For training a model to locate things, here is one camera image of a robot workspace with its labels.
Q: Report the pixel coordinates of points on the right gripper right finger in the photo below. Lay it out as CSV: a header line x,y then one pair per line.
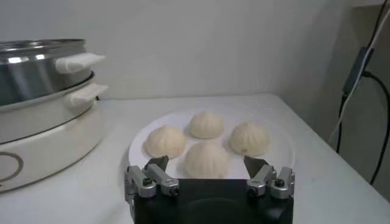
x,y
262,179

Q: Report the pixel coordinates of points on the white steamed baozi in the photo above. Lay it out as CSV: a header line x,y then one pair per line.
x,y
206,125
250,139
207,161
165,142

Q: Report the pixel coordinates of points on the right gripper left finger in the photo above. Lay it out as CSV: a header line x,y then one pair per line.
x,y
164,181

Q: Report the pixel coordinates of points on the white round plate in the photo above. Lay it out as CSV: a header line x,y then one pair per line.
x,y
179,120

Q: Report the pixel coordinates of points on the white electric cooker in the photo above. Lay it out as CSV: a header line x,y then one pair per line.
x,y
45,152

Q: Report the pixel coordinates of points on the black power adapter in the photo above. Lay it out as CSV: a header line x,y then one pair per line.
x,y
358,70

